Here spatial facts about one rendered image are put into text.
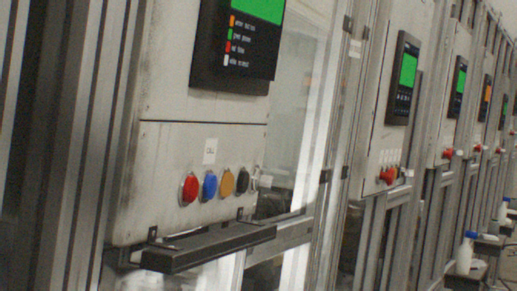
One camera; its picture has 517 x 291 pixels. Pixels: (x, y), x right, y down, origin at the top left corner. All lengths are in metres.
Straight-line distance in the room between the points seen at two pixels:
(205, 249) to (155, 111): 0.17
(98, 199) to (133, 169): 0.05
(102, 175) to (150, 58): 0.12
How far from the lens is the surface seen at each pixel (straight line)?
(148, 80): 0.94
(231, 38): 1.08
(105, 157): 0.92
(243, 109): 1.22
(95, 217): 0.92
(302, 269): 1.74
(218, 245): 1.09
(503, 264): 9.84
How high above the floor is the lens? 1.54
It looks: 3 degrees down
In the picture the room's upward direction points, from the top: 9 degrees clockwise
